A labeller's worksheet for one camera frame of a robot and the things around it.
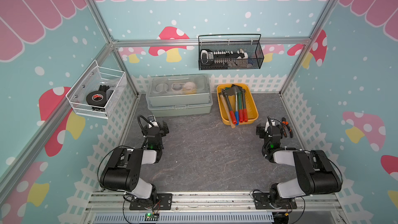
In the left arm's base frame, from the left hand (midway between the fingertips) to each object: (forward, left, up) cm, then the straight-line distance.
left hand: (156, 124), depth 93 cm
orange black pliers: (+7, -82, -8) cm, 83 cm away
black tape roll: (-3, +21, +26) cm, 34 cm away
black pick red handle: (+34, -47, -5) cm, 58 cm away
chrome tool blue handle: (+11, -49, 0) cm, 51 cm away
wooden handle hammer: (+16, -44, -1) cm, 47 cm away
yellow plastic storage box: (+21, -62, -5) cm, 65 cm away
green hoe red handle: (+17, -53, -3) cm, 56 cm away
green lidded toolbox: (+13, -9, +12) cm, 20 cm away
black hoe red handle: (+14, -56, -3) cm, 58 cm away
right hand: (+1, -68, +1) cm, 68 cm away
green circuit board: (-45, -4, -11) cm, 46 cm away
